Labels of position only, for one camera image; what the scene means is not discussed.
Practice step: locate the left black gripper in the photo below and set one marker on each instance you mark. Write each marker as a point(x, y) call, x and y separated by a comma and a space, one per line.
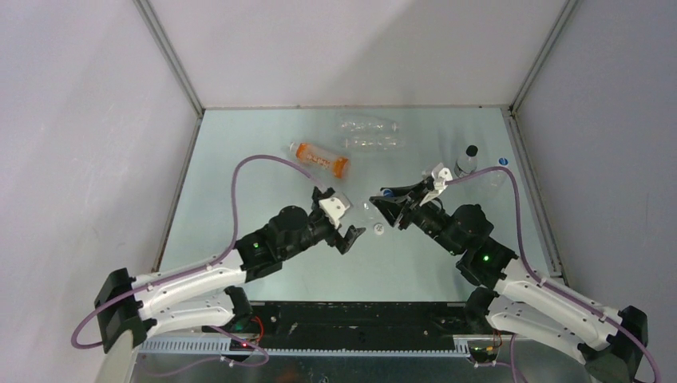
point(342, 242)

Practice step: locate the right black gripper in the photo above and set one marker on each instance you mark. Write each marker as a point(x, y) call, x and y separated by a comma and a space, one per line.
point(391, 207)

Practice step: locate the small clear bottle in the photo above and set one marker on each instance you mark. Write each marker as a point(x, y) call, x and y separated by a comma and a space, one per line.
point(464, 165)

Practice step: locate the black bottle cap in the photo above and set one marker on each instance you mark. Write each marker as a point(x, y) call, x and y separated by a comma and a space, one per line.
point(471, 151)

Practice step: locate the clear bottle caps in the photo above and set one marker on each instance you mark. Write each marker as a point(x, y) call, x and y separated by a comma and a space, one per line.
point(363, 211)

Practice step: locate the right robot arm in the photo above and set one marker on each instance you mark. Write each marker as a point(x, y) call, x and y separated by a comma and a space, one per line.
point(513, 297)

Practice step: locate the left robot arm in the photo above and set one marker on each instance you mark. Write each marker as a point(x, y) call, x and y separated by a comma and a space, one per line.
point(210, 292)

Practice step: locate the clear bottle second row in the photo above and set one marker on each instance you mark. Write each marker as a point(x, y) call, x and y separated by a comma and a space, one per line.
point(372, 143)

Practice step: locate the orange labelled bottle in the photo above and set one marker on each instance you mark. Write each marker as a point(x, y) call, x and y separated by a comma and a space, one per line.
point(313, 155)

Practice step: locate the left electronics board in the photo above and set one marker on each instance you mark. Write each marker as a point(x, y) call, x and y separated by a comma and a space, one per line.
point(244, 346)

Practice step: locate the electronics board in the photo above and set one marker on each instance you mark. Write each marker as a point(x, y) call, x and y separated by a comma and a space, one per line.
point(244, 346)
point(483, 355)

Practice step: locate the right electronics board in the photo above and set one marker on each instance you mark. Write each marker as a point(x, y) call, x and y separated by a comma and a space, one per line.
point(483, 355)

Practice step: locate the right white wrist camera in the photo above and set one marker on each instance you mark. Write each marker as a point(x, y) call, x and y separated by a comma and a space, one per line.
point(435, 179)

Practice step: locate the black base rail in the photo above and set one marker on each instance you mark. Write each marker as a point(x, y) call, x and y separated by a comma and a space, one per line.
point(357, 325)

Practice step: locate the white cable duct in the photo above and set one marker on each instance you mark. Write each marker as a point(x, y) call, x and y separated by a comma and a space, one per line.
point(219, 346)

